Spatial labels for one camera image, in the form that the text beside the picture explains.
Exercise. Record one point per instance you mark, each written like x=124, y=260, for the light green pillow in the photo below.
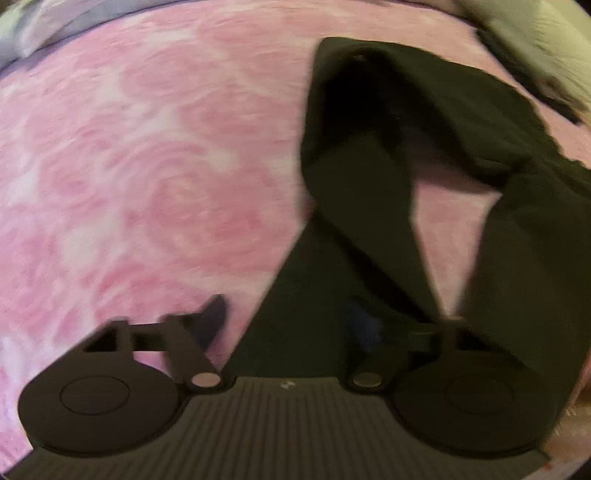
x=545, y=32

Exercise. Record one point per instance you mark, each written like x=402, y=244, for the striped white duvet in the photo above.
x=51, y=27

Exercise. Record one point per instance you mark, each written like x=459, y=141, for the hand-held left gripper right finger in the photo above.
x=364, y=334

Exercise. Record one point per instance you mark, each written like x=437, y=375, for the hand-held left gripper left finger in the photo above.
x=213, y=318

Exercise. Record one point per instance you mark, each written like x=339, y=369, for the dark folded clothes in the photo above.
x=556, y=94

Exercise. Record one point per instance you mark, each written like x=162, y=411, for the pink floral blanket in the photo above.
x=138, y=184

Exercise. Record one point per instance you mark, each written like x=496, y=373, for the black pants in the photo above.
x=369, y=184

